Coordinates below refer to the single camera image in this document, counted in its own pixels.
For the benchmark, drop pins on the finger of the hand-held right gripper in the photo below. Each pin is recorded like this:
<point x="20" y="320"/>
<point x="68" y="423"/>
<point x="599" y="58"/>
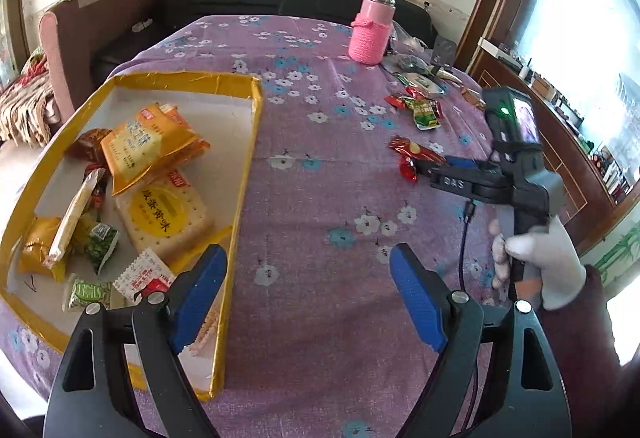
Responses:
<point x="470" y="164"/>
<point x="465" y="185"/>

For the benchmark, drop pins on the white red sachet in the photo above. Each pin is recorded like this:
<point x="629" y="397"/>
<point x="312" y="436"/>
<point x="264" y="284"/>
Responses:
<point x="142" y="275"/>

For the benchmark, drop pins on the bright window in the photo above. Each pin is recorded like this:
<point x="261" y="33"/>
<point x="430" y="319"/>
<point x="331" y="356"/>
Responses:
<point x="590" y="18"/>

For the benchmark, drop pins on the shiny red candy packet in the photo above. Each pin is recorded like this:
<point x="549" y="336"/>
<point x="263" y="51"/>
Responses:
<point x="417" y="150"/>

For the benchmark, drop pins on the wooden cabinet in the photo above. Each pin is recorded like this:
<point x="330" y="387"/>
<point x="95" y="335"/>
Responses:
<point x="565" y="143"/>

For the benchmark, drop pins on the green bamboo wall sticker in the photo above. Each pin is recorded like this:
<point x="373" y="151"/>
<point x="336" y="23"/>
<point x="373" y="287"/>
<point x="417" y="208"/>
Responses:
<point x="620" y="253"/>

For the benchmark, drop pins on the light green snack packet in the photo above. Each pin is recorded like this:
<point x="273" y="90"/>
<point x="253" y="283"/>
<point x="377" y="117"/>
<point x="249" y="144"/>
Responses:
<point x="87" y="293"/>

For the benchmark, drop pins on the beige ridged wafer snack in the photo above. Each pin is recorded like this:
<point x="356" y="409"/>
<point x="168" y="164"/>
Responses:
<point x="206" y="333"/>

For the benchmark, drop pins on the crinkled orange snack packet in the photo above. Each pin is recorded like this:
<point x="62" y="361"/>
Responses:
<point x="196" y="145"/>

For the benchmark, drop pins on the maroon armchair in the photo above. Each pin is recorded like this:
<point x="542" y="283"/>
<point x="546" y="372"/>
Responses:
<point x="75" y="33"/>

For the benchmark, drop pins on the long beige snack packet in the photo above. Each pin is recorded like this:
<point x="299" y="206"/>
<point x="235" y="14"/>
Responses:
<point x="75" y="218"/>

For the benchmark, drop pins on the red wrapped candy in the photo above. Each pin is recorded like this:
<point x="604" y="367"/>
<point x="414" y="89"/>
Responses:
<point x="415" y="92"/>
<point x="396" y="101"/>

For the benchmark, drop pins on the wooden glass door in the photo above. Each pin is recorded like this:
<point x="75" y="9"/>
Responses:
<point x="7" y="28"/>

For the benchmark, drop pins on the white tray with yellow tape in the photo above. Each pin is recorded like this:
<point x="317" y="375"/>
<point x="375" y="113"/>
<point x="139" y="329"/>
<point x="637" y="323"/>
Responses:
<point x="210" y="118"/>

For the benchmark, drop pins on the clear plastic bag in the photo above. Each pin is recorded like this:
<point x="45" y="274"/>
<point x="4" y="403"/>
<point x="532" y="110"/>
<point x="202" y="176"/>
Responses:
<point x="407" y="35"/>

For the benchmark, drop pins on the orange cracker packet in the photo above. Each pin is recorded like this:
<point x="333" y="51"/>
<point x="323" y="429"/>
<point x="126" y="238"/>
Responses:
<point x="140" y="148"/>

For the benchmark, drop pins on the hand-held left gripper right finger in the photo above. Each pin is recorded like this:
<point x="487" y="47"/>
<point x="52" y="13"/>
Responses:
<point x="417" y="303"/>

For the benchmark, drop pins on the white object on sofa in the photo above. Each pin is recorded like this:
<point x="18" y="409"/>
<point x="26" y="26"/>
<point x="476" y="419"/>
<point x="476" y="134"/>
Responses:
<point x="142" y="24"/>

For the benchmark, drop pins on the brown snack packet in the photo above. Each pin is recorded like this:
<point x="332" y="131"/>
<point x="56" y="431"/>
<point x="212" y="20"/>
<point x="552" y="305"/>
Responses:
<point x="87" y="143"/>

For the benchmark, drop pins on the small red candy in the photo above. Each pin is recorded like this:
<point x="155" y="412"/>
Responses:
<point x="407" y="169"/>

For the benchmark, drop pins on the purple floral tablecloth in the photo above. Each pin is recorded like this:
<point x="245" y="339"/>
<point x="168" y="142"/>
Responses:
<point x="325" y="128"/>

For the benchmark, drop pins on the red patterned cloth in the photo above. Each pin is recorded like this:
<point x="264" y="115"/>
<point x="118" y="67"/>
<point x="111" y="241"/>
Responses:
<point x="39" y="65"/>

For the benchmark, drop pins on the black pouch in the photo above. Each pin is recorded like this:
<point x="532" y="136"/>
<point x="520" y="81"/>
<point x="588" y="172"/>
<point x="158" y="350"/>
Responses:
<point x="442" y="53"/>

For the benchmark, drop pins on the white green packet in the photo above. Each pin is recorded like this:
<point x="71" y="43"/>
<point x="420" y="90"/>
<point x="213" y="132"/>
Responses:
<point x="420" y="80"/>

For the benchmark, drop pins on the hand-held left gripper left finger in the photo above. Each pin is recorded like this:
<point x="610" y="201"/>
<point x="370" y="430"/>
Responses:
<point x="200" y="303"/>

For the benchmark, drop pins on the person's right hand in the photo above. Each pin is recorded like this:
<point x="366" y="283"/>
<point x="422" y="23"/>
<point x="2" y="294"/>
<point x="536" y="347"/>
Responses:
<point x="555" y="258"/>

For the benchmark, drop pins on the pink knit-covered bottle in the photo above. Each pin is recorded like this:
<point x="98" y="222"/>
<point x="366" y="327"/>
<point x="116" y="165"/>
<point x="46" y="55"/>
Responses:
<point x="370" y="33"/>

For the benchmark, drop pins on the brown patterned blanket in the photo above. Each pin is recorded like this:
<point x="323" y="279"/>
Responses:
<point x="25" y="103"/>

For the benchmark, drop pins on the yellow snack packet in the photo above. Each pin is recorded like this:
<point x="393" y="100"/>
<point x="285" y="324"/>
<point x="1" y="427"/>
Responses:
<point x="40" y="250"/>

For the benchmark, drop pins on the dark green snack packet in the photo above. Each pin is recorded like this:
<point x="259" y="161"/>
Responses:
<point x="102" y="243"/>

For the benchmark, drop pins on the small brown packet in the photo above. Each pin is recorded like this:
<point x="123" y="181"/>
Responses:
<point x="472" y="95"/>

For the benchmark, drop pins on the cracker packet round yellow label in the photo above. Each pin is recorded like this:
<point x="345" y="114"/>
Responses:
<point x="165" y="213"/>

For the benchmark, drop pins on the person's right forearm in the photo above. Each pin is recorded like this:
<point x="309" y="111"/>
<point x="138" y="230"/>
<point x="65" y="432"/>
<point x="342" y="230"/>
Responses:
<point x="585" y="358"/>

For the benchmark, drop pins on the dark plastic bag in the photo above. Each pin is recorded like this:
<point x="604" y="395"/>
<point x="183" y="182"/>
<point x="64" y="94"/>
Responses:
<point x="407" y="63"/>

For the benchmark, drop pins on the green snack packet red edges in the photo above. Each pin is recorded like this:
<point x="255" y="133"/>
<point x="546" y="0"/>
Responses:
<point x="426" y="114"/>

